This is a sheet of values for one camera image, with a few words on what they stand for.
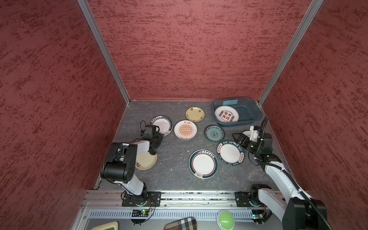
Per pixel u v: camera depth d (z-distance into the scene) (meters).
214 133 1.00
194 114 1.11
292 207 0.41
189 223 0.65
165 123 1.06
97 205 0.74
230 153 0.93
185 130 1.03
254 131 0.77
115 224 0.66
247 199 0.74
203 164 0.88
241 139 0.76
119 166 0.46
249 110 1.16
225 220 0.68
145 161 0.87
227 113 1.12
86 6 0.71
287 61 0.93
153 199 0.76
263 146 0.64
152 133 0.76
